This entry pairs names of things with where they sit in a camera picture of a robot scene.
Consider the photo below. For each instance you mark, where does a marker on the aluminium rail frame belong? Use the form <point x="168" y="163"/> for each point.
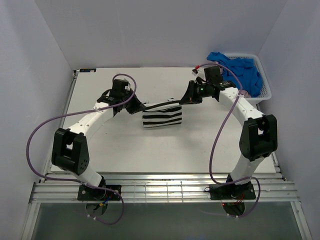
<point x="165" y="164"/>

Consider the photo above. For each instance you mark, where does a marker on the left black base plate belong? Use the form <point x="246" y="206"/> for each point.
<point x="86" y="193"/>

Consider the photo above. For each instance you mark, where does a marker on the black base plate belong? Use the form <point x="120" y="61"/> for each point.
<point x="231" y="192"/>
<point x="86" y="193"/>

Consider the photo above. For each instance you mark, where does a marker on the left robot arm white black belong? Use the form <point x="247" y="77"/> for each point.
<point x="70" y="146"/>

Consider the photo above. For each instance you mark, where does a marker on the black white striped tank top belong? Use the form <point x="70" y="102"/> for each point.
<point x="162" y="114"/>

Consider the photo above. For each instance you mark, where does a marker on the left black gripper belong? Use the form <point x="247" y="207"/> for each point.
<point x="137" y="107"/>

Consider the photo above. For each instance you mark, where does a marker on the pink garment in basket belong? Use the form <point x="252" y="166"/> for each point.
<point x="244" y="94"/>

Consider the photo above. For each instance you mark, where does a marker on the blue tank top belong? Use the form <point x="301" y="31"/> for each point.
<point x="244" y="69"/>

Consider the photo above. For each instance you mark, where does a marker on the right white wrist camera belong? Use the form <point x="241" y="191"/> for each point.
<point x="198" y="71"/>

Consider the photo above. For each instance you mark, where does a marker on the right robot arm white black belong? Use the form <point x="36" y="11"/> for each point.
<point x="258" y="138"/>

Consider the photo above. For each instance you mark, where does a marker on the blue label sticker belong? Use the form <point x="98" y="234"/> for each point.
<point x="87" y="70"/>

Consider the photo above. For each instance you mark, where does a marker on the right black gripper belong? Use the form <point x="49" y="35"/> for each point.
<point x="190" y="97"/>

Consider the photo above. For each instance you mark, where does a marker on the white plastic basket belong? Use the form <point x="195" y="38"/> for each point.
<point x="265" y="93"/>

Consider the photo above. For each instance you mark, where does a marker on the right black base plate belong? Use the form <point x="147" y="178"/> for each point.
<point x="231" y="192"/>

